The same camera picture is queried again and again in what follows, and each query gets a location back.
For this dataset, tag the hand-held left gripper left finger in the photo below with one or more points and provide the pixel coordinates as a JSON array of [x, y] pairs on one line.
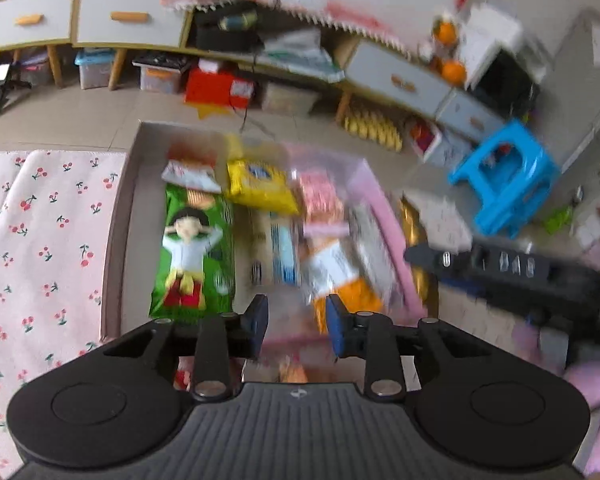
[[260, 327]]

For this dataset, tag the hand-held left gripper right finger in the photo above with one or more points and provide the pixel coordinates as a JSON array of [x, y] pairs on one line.
[[336, 327]]

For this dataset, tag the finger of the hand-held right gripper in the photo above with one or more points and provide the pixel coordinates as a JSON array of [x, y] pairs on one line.
[[437, 260]]

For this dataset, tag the golden snack packet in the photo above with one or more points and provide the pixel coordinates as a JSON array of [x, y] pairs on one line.
[[420, 250]]

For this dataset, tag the orange white snack packet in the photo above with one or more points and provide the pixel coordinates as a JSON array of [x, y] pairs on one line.
[[335, 275]]

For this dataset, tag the blue white bread packet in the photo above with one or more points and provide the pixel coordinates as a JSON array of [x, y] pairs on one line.
[[284, 252]]

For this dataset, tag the pink snack packet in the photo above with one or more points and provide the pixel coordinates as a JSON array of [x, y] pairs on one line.
[[322, 202]]

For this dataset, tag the yellow snack packet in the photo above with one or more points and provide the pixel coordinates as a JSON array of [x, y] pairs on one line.
[[260, 185]]

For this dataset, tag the pink cardboard box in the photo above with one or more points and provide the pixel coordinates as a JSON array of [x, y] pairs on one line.
[[130, 220]]

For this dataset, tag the white clear snack packet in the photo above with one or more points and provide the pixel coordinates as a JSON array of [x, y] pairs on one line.
[[380, 255]]

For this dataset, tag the green cartoon snack packet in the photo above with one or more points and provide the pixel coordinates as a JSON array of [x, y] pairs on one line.
[[195, 255]]

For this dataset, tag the blue plastic stool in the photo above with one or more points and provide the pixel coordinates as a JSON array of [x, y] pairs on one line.
[[505, 175]]

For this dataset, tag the white printed box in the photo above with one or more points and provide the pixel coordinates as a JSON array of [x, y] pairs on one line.
[[437, 142]]

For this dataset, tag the yellow egg tray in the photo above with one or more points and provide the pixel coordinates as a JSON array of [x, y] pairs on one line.
[[372, 132]]

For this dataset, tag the small grey cabinet drawer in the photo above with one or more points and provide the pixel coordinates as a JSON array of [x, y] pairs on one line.
[[472, 117]]

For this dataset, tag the orange fruit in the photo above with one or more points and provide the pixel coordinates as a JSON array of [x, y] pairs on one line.
[[446, 32], [454, 72]]

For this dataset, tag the black microwave oven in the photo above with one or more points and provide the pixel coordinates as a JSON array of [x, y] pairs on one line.
[[505, 82]]

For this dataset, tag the translucent plastic box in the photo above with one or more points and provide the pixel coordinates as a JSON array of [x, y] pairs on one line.
[[290, 97]]

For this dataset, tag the white appliance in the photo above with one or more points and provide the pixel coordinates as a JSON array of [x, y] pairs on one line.
[[495, 30]]

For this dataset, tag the red flat box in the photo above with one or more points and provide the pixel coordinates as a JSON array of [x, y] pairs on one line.
[[215, 87]]

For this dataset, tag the pile of plastic bags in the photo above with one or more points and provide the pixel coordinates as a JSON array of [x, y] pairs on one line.
[[300, 55]]

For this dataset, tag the black lid storage bin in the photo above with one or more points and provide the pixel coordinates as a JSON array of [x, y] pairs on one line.
[[160, 75]]

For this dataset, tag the black bag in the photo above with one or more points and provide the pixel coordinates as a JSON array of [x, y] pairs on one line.
[[225, 32]]

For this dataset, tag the blue lid storage bin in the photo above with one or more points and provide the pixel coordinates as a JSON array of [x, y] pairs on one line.
[[94, 70]]

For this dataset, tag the black tripod devices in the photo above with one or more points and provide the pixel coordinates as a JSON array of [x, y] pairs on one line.
[[0, 85]]

